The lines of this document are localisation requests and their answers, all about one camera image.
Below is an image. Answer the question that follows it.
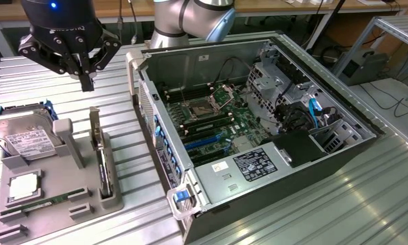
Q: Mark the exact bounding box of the blue disk wire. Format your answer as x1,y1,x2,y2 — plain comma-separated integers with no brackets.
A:
308,98,324,129

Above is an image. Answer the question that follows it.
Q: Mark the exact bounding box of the grey box device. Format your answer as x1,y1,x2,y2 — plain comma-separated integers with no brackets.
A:
339,50,391,86

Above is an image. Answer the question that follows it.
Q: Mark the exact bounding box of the grey parts rack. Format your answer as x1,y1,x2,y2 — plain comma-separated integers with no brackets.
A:
0,118,125,243

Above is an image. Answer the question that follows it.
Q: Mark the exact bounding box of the black wire bundle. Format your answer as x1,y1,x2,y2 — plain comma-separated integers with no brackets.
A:
275,102,316,134

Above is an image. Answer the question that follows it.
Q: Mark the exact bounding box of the black RAM slot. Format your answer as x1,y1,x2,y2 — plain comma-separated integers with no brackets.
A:
163,86,213,95
161,83,212,92
165,89,215,99
167,93,216,103

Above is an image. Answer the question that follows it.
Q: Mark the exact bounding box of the silver drive bracket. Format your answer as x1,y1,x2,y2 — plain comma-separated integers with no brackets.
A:
309,119,366,154

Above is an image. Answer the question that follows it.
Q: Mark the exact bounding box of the low profile graphics card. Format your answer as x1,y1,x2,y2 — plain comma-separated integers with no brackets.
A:
88,106,116,200

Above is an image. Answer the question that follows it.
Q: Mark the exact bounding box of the black hanging cable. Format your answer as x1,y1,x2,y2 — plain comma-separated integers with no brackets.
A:
116,0,124,32

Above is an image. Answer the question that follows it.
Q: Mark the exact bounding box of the green motherboard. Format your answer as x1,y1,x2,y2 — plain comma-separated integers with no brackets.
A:
156,81,280,166

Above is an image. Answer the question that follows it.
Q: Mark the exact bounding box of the silver CPU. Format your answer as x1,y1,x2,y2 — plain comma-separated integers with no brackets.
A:
8,174,43,200

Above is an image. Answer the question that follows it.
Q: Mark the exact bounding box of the CPU socket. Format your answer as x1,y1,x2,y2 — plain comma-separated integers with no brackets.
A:
188,101,223,121

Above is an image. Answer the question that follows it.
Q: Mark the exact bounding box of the silver finned heat sink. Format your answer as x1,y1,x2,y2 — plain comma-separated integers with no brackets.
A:
232,137,256,151

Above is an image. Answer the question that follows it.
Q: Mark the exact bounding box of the grey power supply with label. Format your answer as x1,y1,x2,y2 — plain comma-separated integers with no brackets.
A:
193,141,327,205

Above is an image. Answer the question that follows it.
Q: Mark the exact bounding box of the open black PC case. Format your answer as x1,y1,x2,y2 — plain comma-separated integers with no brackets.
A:
125,35,387,244

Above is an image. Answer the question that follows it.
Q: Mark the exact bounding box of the silver hard disk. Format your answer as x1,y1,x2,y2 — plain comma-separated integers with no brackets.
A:
0,108,64,161

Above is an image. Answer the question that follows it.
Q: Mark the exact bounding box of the grey hanging cable with plug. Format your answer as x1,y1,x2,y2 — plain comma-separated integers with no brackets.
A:
127,0,140,44

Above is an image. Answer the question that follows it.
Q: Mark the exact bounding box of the black looped wire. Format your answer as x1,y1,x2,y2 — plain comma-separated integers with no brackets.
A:
213,57,255,86

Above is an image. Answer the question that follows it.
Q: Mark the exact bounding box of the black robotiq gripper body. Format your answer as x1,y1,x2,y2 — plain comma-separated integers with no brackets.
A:
21,0,107,56

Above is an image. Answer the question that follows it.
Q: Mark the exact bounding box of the blue expansion slot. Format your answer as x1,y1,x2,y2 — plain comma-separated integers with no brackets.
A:
184,136,223,152

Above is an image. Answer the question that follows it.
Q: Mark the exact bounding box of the blue disk carrier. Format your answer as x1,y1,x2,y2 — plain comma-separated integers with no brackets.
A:
0,100,60,122

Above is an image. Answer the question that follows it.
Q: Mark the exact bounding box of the installed black RAM stick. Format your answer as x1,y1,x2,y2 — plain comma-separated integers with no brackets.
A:
185,121,232,134

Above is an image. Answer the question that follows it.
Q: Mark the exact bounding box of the aluminium slat frame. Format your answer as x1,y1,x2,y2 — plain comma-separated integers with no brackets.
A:
339,15,408,85

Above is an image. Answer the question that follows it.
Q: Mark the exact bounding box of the silver disk bay cage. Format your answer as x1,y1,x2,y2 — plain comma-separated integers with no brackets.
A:
247,61,316,121

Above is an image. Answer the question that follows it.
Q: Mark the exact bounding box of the wooden desk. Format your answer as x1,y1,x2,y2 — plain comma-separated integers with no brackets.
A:
0,0,408,25

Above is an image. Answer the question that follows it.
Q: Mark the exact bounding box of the green RAM stick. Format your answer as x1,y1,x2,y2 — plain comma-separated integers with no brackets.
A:
1,194,83,214

